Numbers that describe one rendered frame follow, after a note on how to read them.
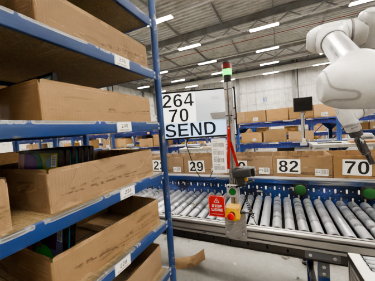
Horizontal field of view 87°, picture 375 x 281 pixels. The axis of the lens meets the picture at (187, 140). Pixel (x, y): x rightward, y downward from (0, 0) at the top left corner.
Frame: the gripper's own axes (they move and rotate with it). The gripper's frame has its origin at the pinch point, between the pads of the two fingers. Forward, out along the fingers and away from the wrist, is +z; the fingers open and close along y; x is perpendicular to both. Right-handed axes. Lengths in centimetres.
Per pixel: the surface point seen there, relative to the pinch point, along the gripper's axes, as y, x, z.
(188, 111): 56, -84, -73
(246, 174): 67, -64, -27
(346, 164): 0.6, -12.8, -0.6
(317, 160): 0.4, -27.7, -9.0
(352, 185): 6.5, -15.6, 12.4
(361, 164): 0.6, -5.0, 2.1
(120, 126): 124, -80, -62
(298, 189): 8.2, -46.8, 4.8
